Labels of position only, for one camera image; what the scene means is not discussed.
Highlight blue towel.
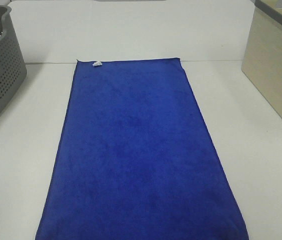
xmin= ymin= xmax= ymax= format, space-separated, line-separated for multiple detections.
xmin=35 ymin=58 xmax=249 ymax=240

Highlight beige storage box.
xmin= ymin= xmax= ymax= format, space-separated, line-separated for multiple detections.
xmin=242 ymin=0 xmax=282 ymax=118

